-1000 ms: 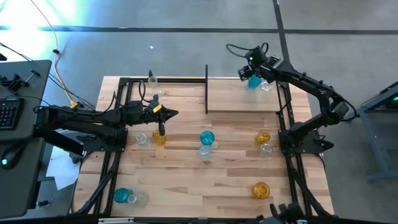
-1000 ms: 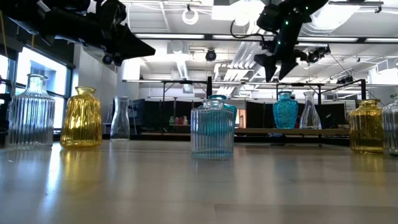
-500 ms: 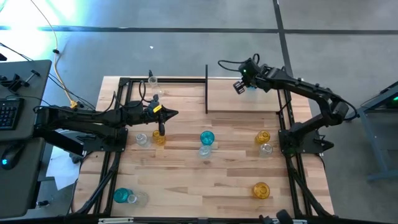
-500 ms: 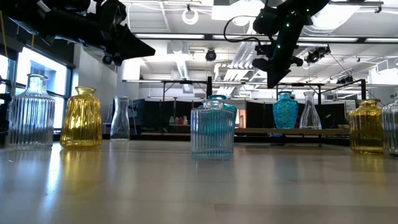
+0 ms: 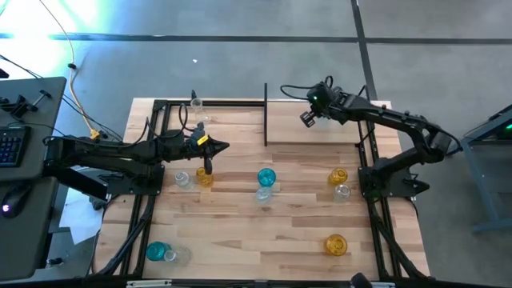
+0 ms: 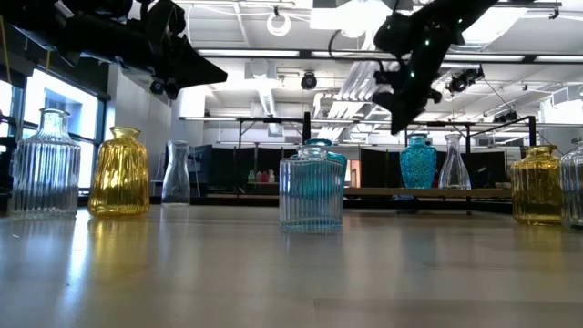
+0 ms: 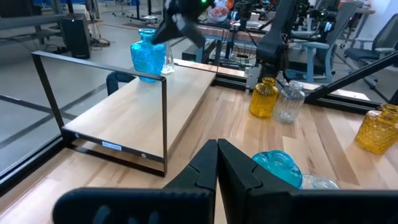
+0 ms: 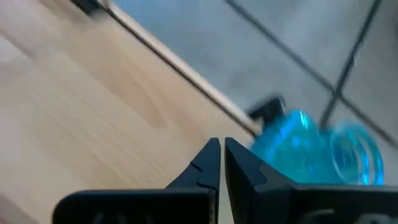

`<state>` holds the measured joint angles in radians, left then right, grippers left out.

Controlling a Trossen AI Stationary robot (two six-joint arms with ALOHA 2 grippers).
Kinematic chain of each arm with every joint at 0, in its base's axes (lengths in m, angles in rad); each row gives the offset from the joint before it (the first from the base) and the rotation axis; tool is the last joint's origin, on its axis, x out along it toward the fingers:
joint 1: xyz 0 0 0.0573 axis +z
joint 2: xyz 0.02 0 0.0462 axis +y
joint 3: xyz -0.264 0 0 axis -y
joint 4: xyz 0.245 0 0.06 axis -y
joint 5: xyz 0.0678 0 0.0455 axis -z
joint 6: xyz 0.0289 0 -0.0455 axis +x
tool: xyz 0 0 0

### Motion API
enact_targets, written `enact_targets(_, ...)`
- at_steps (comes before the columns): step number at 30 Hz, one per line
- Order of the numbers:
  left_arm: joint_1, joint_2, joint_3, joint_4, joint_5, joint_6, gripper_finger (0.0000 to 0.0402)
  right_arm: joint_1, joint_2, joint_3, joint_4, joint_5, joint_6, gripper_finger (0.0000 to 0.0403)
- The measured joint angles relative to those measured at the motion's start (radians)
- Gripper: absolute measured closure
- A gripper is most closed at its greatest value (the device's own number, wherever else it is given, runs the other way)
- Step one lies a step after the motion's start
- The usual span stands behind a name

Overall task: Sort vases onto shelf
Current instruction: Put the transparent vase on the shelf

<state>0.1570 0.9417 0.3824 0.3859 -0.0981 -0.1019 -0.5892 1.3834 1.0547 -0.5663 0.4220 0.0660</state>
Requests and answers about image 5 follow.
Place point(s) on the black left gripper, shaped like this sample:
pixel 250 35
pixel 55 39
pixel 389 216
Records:
pixel 180 146

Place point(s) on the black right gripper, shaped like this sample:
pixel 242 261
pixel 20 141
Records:
pixel 324 102

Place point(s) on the clear smooth glass carafe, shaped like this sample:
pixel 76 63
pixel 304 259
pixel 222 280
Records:
pixel 202 117

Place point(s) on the yellow ribbed glass vase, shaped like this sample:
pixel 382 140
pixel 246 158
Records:
pixel 338 176
pixel 204 179

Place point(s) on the teal cylindrical glass vase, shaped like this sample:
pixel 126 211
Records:
pixel 266 177

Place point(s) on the clear square ribbed glass vase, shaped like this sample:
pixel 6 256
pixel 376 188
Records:
pixel 264 195

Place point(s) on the clear diamond-cut conical vase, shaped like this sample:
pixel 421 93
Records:
pixel 182 256

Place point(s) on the yellow honeycomb glass vase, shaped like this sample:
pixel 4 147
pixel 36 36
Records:
pixel 336 245

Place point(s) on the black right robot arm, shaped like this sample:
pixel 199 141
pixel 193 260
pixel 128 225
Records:
pixel 400 120

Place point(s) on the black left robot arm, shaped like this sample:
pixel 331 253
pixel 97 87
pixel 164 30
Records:
pixel 120 154

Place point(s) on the yellow tag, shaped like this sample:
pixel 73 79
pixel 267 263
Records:
pixel 202 140

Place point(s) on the white paper sheet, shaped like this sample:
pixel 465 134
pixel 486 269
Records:
pixel 80 218

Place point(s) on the grey metal table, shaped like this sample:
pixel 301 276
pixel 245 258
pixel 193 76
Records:
pixel 478 176

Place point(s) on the dark grey desk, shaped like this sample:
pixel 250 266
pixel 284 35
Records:
pixel 44 120

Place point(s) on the black desk clamp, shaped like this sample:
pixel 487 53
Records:
pixel 20 107

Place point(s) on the black keyboard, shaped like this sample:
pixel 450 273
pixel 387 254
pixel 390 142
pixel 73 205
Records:
pixel 12 146

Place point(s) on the black computer mouse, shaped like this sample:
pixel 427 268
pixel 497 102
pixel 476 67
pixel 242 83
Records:
pixel 16 198

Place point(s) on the wooden shelf with black frame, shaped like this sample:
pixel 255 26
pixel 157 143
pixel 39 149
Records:
pixel 296 132

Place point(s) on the black aluminium rig frame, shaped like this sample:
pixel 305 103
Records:
pixel 232 103

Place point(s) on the silver metal bracket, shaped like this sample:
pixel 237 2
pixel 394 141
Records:
pixel 148 284
pixel 384 285

